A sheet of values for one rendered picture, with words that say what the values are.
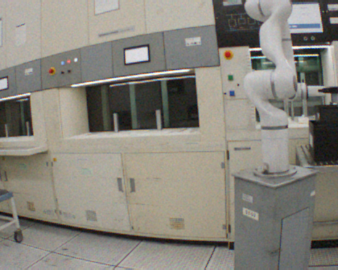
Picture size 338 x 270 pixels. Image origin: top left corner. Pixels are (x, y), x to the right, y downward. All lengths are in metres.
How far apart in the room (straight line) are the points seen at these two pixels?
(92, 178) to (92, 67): 0.86
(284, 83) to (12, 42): 2.50
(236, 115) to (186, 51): 0.53
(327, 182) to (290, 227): 0.86
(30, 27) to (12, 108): 1.17
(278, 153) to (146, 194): 1.27
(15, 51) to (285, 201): 2.59
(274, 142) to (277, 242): 0.40
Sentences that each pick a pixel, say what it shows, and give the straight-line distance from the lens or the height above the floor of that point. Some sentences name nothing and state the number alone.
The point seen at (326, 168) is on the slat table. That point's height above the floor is 0.75.
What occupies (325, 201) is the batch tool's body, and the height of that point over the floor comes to 0.36.
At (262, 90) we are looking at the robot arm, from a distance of 1.23.
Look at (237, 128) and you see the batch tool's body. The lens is 2.02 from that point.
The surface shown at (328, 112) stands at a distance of 1.49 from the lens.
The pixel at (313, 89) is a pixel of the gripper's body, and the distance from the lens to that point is 1.54.
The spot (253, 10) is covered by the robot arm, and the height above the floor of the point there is 1.47.
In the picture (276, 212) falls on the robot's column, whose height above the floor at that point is 0.65.
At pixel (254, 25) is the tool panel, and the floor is 1.53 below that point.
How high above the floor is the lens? 1.09
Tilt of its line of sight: 6 degrees down
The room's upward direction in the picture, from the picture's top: 5 degrees counter-clockwise
